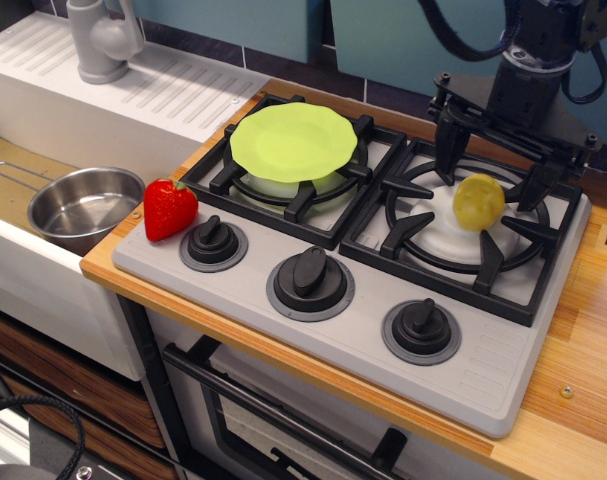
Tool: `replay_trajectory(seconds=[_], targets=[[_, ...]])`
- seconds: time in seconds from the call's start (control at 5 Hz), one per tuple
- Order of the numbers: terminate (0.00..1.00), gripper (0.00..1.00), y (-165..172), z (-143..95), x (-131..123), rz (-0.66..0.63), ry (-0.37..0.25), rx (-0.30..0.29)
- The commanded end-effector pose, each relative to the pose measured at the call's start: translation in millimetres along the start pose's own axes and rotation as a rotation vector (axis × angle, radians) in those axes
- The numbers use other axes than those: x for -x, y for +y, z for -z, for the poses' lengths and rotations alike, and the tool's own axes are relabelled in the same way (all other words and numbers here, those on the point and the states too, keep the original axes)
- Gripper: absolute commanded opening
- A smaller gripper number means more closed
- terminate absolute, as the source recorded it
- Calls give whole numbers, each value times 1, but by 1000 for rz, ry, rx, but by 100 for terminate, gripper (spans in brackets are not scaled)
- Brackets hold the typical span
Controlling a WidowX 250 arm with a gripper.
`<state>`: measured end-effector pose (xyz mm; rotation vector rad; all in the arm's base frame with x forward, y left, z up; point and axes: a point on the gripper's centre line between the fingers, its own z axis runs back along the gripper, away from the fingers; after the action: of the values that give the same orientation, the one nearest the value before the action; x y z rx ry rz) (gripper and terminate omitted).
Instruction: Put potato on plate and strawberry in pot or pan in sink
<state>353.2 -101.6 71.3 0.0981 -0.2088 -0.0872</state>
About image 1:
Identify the grey toy stove top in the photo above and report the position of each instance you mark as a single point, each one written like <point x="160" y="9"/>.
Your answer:
<point x="481" y="386"/>

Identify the upper wooden drawer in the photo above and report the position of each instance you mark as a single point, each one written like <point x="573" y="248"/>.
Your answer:
<point x="76" y="377"/>

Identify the toy oven door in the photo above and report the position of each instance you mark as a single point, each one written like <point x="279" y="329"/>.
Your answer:
<point x="246" y="444"/>

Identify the black stove knob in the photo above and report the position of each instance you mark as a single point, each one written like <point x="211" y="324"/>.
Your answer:
<point x="310" y="286"/>
<point x="213" y="246"/>
<point x="421" y="332"/>

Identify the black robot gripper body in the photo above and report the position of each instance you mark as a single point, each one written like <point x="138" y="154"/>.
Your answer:
<point x="520" y="110"/>

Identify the black middle stove knob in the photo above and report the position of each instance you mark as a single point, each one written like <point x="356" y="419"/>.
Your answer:
<point x="310" y="286"/>

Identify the black right burner grate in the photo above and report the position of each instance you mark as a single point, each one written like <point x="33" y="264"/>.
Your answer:
<point x="408" y="229"/>

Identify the black oven door handle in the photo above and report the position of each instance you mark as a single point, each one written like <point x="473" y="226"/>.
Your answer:
<point x="378" y="466"/>

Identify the small steel pot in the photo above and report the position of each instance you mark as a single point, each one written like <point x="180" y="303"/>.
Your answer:
<point x="77" y="210"/>

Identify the black left burner grate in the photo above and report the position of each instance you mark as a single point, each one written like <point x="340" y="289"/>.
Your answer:
<point x="316" y="211"/>

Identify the green plastic plate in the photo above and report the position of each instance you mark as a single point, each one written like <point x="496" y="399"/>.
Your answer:
<point x="293" y="142"/>

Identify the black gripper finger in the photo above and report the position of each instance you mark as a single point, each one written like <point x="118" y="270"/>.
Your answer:
<point x="540" y="180"/>
<point x="451" y="141"/>

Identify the yellow toy potato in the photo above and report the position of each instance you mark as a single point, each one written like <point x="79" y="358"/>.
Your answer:
<point x="478" y="203"/>

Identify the black burner grate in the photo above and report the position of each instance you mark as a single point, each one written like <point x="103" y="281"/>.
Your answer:
<point x="408" y="229"/>
<point x="316" y="211"/>

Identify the red toy strawberry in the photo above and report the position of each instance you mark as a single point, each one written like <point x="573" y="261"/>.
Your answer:
<point x="169" y="207"/>

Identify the teal cabinet left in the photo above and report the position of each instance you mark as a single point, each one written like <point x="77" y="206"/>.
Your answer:
<point x="288" y="29"/>

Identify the black left stove knob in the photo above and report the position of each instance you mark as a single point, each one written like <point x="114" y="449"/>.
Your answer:
<point x="213" y="246"/>

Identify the black right stove knob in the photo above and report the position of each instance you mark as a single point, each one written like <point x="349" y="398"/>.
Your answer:
<point x="421" y="332"/>

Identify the white toy sink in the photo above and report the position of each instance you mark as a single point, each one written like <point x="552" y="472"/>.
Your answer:
<point x="148" y="122"/>

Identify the grey toy faucet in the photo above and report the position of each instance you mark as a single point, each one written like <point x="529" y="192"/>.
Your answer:
<point x="103" y="45"/>

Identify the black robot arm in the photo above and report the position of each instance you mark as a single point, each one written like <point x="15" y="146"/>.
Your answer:
<point x="550" y="54"/>

